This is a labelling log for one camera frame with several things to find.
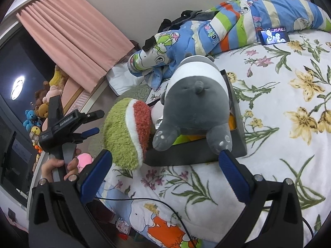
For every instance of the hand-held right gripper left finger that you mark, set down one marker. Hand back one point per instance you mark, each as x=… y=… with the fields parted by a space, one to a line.
x=97 y=173

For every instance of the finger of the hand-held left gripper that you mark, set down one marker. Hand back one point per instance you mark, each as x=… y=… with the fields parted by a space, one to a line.
x=89 y=132
x=94 y=115

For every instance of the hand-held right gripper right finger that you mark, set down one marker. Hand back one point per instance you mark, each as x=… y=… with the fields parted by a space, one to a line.
x=232 y=175

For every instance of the red green watermelon plush toy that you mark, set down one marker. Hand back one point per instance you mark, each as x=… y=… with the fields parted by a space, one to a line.
x=121 y=134

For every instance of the orange plush toy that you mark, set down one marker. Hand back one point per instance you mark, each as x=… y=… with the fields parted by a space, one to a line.
x=232 y=122

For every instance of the black box container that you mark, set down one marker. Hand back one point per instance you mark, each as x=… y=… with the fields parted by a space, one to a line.
x=181 y=155

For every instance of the grey and white plush toy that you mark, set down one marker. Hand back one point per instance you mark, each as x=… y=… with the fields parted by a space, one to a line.
x=191 y=100

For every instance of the person's left hand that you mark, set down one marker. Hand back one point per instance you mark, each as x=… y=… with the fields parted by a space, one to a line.
x=47 y=169

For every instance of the pink round plush toy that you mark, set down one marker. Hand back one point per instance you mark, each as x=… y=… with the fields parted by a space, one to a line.
x=85 y=160

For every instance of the row of plush toys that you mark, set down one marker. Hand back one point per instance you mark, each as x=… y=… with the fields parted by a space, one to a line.
x=41 y=108

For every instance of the white pillow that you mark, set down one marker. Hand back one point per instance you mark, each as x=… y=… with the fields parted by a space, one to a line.
x=119 y=77

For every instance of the green patterned cushion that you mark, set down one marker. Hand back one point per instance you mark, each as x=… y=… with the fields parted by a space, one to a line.
x=139 y=93

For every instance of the blue cartoon print cloth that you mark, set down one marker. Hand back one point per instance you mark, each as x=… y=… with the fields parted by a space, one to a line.
x=139 y=211

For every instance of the pink patterned packet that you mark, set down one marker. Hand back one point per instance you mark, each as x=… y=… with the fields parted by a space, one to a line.
x=123 y=227

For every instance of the yellow-green plush toy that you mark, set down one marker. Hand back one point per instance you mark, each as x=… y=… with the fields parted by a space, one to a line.
x=182 y=139

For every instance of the pink curtain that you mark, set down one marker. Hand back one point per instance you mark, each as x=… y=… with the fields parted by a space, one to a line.
x=72 y=31

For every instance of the dark window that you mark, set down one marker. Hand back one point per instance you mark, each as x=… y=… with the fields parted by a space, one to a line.
x=15 y=56

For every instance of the white floral blanket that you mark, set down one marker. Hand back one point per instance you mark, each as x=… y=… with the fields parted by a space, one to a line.
x=284 y=82

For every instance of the dark clothing pile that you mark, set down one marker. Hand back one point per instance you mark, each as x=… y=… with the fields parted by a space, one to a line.
x=181 y=18

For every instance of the black smartphone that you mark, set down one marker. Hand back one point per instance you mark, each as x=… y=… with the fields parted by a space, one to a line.
x=272 y=36

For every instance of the blue striped cartoon quilt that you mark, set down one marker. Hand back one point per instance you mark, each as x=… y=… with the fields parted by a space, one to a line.
x=279 y=7

